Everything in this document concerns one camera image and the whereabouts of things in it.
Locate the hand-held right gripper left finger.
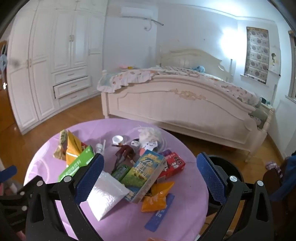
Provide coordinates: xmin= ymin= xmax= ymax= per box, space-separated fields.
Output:
xmin=25 ymin=153 xmax=109 ymax=241

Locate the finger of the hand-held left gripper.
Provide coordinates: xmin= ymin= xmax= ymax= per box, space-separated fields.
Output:
xmin=0 ymin=184 xmax=31 ymax=223
xmin=0 ymin=165 xmax=18 ymax=181

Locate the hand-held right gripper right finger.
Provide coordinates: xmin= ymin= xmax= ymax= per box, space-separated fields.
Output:
xmin=196 ymin=152 xmax=278 ymax=241

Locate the black trash bin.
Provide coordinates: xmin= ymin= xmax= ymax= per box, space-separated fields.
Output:
xmin=205 ymin=155 xmax=245 ymax=219

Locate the green box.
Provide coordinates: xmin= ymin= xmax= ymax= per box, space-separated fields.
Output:
xmin=58 ymin=148 xmax=96 ymax=182

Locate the white bubble mailer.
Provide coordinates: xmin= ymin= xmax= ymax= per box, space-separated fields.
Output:
xmin=87 ymin=171 xmax=130 ymax=220

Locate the green gum pack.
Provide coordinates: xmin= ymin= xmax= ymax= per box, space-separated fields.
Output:
xmin=111 ymin=166 xmax=133 ymax=182

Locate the yellow packet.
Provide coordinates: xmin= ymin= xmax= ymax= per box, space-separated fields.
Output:
xmin=66 ymin=130 xmax=85 ymax=166

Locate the red box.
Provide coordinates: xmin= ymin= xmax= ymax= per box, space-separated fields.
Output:
xmin=157 ymin=152 xmax=186 ymax=180

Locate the purple tablecloth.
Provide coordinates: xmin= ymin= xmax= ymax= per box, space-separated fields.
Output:
xmin=24 ymin=118 xmax=210 ymax=241

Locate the crumpled snack wrapper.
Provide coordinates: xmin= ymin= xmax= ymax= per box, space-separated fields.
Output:
xmin=54 ymin=130 xmax=70 ymax=160

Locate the orange packet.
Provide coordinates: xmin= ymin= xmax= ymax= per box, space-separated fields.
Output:
xmin=150 ymin=181 xmax=175 ymax=197
xmin=141 ymin=193 xmax=167 ymax=212

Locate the purple packet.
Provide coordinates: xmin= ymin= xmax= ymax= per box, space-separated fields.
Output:
xmin=158 ymin=149 xmax=173 ymax=159

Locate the blue green milk carton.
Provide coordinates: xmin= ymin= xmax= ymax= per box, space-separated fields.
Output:
xmin=121 ymin=149 xmax=166 ymax=204

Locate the dark brown chair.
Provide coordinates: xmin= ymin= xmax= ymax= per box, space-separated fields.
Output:
xmin=262 ymin=167 xmax=285 ymax=193

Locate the purple patterned item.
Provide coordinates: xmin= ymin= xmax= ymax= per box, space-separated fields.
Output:
xmin=265 ymin=161 xmax=281 ymax=172

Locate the blue strip packet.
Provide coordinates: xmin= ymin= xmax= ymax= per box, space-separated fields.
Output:
xmin=144 ymin=193 xmax=175 ymax=232

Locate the white cartoon packet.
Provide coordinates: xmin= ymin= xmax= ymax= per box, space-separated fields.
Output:
xmin=140 ymin=139 xmax=159 ymax=154

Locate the cream carved bed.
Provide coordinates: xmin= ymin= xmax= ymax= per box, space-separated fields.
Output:
xmin=100 ymin=47 xmax=277 ymax=163

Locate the white crumpled tissue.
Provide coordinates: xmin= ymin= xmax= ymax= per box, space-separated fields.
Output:
xmin=138 ymin=128 xmax=161 ymax=142

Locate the blue cloth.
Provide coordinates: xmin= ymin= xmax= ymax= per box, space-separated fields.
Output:
xmin=269 ymin=151 xmax=296 ymax=204

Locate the grey green pillow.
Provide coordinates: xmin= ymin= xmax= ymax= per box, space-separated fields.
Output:
xmin=248 ymin=108 xmax=269 ymax=129

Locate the white wardrobe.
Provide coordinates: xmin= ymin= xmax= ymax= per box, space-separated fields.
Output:
xmin=7 ymin=0 xmax=107 ymax=136

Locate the floral window blind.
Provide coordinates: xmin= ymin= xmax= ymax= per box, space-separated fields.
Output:
xmin=244 ymin=27 xmax=271 ymax=84

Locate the white framed window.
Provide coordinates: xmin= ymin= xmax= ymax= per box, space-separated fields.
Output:
xmin=288 ymin=30 xmax=296 ymax=98

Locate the white air conditioner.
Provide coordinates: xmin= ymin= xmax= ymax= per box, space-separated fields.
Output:
xmin=120 ymin=6 xmax=159 ymax=20

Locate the small wall picture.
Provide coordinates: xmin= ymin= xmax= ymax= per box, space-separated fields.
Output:
xmin=268 ymin=45 xmax=281 ymax=76

